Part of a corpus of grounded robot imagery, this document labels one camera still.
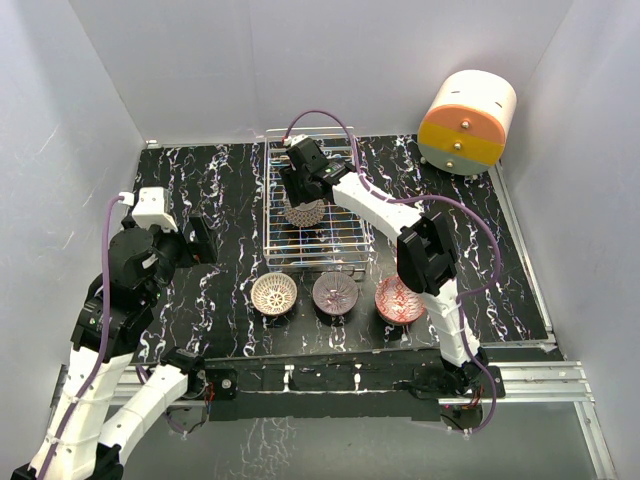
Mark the white wire dish rack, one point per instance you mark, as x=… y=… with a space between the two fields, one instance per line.
x=341 y=241

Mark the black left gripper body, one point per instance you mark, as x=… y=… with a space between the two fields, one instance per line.
x=174 y=248

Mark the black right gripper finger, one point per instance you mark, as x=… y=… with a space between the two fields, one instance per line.
x=290 y=181
x=315 y=186

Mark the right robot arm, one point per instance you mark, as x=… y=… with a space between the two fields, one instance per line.
x=426 y=257

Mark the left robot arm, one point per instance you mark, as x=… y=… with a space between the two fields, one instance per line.
x=83 y=441

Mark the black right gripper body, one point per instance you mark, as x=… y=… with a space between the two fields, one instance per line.
x=300 y=178

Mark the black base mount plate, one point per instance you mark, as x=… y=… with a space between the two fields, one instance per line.
x=422 y=390

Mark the red patterned bowl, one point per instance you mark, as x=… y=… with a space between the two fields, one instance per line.
x=396 y=303

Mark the brown floral patterned bowl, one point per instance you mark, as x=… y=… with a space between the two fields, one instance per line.
x=304 y=215

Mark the orange yellow cylindrical drawer cabinet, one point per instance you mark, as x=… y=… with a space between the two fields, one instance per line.
x=465 y=130

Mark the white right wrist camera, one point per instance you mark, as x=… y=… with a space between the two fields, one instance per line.
x=294 y=140

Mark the white brown lattice bowl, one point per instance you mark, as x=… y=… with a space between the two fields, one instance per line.
x=274 y=294

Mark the aluminium frame rail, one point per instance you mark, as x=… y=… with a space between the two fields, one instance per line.
x=529 y=382

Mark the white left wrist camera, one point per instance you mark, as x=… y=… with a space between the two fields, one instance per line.
x=150 y=208

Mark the purple striped bowl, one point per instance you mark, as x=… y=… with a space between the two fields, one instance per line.
x=335 y=293

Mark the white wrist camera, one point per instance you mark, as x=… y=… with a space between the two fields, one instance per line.
x=294 y=140
x=150 y=208

